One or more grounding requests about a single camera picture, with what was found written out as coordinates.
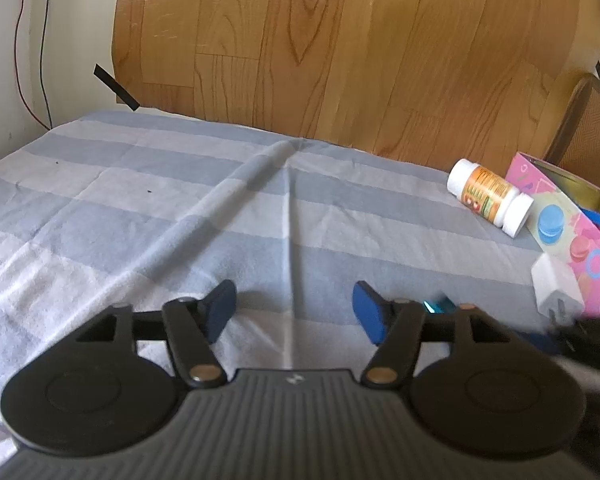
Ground white charger plug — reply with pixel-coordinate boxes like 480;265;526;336
531;253;589;322

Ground blue white striped blanket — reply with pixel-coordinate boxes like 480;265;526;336
0;107;581;467

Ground wood pattern vinyl sheet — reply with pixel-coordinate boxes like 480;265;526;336
111;0;600;172

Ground brown chair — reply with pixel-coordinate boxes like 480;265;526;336
542;73;600;202

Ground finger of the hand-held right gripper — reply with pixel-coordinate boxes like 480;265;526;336
517;329;578;357

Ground white orange label pill bottle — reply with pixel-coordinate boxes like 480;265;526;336
447;158;535;239

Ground pink tin box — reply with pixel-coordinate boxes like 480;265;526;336
505;151;600;322

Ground red and black wall cables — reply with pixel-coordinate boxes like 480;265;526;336
14;0;56;132

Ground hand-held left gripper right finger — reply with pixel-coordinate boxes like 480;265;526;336
352;281;516;389

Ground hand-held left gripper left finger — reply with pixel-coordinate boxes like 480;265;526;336
75;280;238;389

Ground black tape strip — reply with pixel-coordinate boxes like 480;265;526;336
94;63;141;111

